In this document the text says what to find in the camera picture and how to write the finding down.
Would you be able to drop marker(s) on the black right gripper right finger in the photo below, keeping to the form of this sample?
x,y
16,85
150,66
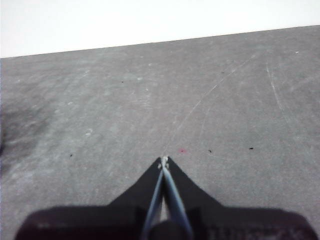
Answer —
x,y
237,222

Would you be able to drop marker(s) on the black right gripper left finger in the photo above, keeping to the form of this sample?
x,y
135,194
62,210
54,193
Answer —
x,y
100,222

